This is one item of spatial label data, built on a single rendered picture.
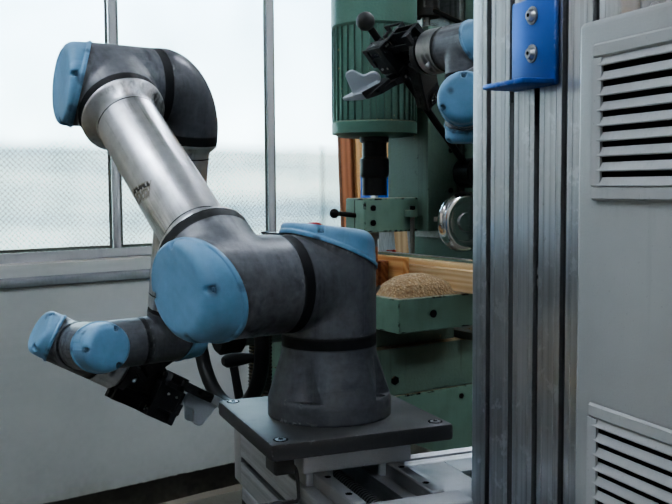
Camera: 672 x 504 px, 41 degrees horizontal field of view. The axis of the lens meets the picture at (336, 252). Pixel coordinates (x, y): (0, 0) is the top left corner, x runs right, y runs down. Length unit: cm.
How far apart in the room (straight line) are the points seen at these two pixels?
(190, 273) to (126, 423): 220
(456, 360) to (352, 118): 52
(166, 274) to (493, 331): 36
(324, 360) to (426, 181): 88
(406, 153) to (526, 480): 108
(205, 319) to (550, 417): 37
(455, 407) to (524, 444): 80
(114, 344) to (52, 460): 173
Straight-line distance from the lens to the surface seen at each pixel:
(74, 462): 311
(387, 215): 186
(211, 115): 136
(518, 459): 100
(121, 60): 128
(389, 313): 158
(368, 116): 180
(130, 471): 320
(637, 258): 74
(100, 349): 137
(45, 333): 147
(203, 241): 98
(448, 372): 175
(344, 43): 184
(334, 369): 106
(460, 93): 130
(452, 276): 168
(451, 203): 183
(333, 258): 104
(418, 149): 190
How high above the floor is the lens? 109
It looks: 4 degrees down
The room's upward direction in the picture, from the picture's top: straight up
